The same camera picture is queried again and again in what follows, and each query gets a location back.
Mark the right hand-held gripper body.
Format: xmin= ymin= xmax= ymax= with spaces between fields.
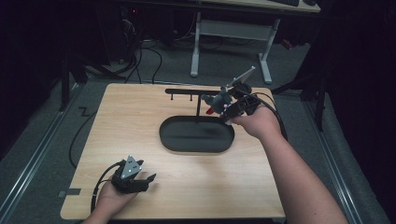
xmin=221 ymin=65 xmax=262 ymax=121

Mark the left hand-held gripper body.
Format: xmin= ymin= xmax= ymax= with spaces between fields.
xmin=110 ymin=154 xmax=150 ymax=195

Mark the black and white plush keychain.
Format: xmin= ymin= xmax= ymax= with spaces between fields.
xmin=201 ymin=86 xmax=234 ymax=115

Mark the black hook rack with tray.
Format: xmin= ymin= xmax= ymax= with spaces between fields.
xmin=159 ymin=88 xmax=236 ymax=154

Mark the person's left hand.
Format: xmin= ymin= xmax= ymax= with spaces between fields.
xmin=92 ymin=178 xmax=140 ymax=219

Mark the person's right hand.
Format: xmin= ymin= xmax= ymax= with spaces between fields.
xmin=231 ymin=104 xmax=283 ymax=142

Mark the grey tape strip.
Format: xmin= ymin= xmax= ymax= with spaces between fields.
xmin=57 ymin=188 xmax=82 ymax=199

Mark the white-framed wooden desk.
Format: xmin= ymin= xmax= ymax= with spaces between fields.
xmin=189 ymin=0 xmax=321 ymax=85

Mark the black metal stand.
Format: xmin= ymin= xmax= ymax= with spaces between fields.
xmin=58 ymin=50 xmax=127 ymax=113
xmin=271 ymin=69 xmax=330 ymax=133

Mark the black keyboard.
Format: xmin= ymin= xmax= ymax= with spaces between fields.
xmin=269 ymin=0 xmax=301 ymax=7

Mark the dark computer tower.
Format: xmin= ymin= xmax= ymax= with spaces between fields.
xmin=119 ymin=5 xmax=142 ymax=64

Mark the left hand-held gripper cable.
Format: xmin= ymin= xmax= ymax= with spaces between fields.
xmin=90 ymin=161 xmax=126 ymax=215

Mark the hand-held gripper cable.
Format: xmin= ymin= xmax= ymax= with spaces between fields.
xmin=241 ymin=89 xmax=290 ymax=142
xmin=90 ymin=161 xmax=126 ymax=215

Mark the right hand-held gripper cable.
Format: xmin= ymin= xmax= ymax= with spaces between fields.
xmin=241 ymin=89 xmax=290 ymax=142

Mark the black floor cable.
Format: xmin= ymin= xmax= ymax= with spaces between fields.
xmin=68 ymin=106 xmax=99 ymax=170

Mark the bundle of black cables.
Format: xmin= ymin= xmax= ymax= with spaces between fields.
xmin=123 ymin=38 xmax=163 ymax=85

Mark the metal floor rail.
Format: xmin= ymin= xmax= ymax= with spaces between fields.
xmin=0 ymin=83 xmax=81 ymax=220
xmin=303 ymin=99 xmax=364 ymax=224

